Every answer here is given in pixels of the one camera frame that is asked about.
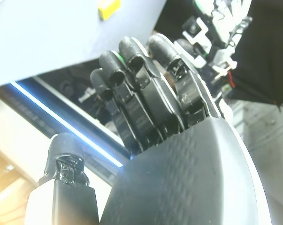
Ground yellow rectangular block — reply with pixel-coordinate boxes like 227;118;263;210
98;0;121;21

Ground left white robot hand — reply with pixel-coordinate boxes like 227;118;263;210
25;32;272;225

